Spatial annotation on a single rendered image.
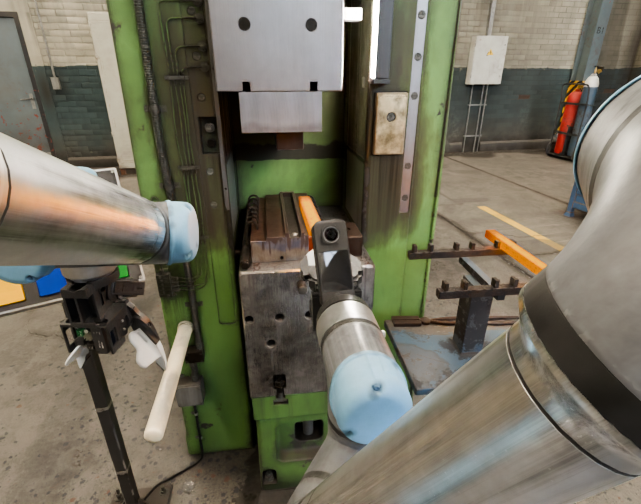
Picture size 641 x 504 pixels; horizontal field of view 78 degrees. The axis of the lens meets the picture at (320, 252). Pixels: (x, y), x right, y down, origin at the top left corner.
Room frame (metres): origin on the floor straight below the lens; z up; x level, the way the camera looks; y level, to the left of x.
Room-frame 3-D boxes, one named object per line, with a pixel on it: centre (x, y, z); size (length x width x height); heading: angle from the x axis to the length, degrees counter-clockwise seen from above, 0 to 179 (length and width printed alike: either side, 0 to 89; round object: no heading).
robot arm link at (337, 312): (0.40, -0.04, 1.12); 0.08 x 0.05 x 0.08; 97
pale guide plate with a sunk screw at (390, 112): (1.19, -0.20, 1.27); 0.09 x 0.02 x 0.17; 98
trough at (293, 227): (1.23, 0.10, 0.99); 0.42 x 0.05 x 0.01; 8
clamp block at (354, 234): (1.10, -0.08, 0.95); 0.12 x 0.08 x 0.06; 8
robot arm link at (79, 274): (0.53, 0.34, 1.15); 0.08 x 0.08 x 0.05
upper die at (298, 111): (1.23, 0.12, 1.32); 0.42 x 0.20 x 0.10; 8
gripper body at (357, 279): (0.48, -0.02, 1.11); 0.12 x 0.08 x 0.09; 7
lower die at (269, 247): (1.23, 0.12, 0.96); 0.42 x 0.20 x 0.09; 8
